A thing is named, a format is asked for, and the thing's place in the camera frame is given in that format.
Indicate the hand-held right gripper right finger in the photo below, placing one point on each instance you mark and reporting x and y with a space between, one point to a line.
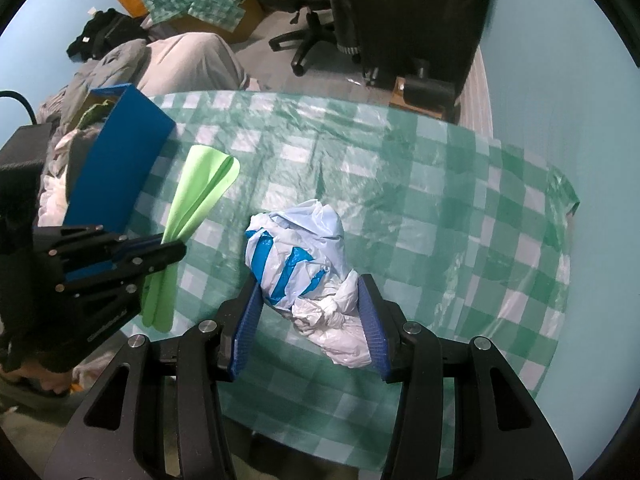
372 330

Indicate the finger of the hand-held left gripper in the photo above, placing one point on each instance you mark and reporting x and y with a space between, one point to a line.
150 262
90 242

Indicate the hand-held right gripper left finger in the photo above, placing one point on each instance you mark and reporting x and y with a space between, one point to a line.
245 330

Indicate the white plastic bags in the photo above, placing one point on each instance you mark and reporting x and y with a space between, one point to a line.
52 205

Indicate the pink and white plastic bag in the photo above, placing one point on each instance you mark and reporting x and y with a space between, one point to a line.
67 142

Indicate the blue cardboard box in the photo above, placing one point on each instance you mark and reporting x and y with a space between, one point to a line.
120 160

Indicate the white and blue plastic bag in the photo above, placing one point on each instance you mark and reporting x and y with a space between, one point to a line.
300 240

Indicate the dark green cloth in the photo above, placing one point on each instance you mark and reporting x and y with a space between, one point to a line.
95 114

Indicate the person's left hand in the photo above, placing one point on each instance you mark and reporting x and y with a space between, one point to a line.
47 380

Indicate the green checked tablecloth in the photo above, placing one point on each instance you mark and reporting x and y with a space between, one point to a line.
425 185

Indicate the grey quilt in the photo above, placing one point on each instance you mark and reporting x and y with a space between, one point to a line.
110 65

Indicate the black bag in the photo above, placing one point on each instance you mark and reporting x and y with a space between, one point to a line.
102 32

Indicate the bed with grey sheet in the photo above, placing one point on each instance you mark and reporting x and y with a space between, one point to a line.
195 62

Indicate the black device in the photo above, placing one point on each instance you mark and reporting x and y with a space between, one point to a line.
430 91

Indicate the large brown cardboard box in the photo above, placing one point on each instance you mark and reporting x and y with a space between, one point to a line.
240 22

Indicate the black office chair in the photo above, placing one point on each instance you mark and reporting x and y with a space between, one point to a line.
307 35

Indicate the black cabinet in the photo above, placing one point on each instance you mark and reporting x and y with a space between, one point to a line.
415 20

